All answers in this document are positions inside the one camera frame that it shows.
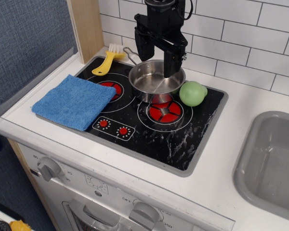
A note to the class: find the wooden side post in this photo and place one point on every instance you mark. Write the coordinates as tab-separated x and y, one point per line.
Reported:
86	22

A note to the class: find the right grey oven knob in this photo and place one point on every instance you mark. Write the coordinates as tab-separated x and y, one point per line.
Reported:
144	215

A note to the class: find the grey plastic sink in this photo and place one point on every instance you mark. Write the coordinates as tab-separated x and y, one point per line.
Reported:
262	173

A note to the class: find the left grey oven knob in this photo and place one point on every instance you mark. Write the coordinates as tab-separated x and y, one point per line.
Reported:
48	168

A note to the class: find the green toy pear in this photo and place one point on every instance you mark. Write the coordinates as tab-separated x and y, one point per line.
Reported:
191	93

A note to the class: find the silver metal pan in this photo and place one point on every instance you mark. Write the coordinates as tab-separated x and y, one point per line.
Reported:
148	82

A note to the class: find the black toy stovetop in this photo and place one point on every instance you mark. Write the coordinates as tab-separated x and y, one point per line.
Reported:
170	136

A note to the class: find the blue microfiber cloth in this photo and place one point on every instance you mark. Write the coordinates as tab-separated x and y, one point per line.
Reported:
74	103

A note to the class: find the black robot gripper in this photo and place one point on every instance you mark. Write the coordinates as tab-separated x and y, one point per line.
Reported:
161	27

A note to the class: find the yellow dish brush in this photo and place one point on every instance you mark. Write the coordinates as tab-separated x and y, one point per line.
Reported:
114	51

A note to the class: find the white toy oven front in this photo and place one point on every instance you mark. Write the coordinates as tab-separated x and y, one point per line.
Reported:
80	202

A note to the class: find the grey oven knob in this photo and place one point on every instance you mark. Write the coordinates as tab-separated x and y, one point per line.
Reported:
48	168
144	215

